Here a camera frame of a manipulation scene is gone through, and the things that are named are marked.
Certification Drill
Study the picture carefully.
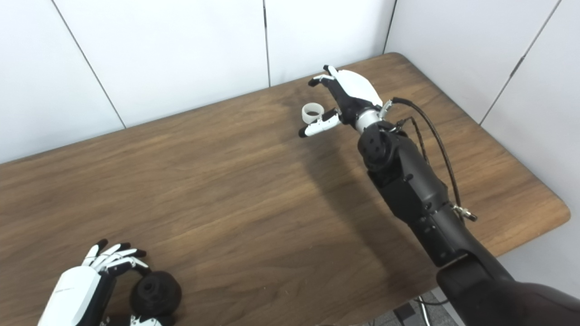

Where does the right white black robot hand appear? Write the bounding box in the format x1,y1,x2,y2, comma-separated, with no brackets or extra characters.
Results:
299,65,383,138

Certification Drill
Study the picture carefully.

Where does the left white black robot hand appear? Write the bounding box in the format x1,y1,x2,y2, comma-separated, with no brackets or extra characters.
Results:
38,239,164,326

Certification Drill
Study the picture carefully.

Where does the white plastic ring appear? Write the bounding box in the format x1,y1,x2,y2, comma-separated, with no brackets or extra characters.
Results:
302,103,325,124

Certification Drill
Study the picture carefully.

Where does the round black gear part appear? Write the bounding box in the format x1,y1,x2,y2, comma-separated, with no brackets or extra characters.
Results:
130,271,183,320

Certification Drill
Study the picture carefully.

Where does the thin black looped wire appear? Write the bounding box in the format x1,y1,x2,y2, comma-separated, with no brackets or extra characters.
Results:
394,116,429,163

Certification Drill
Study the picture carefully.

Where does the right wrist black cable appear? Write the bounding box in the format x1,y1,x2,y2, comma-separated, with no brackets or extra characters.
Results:
381,97,477,222

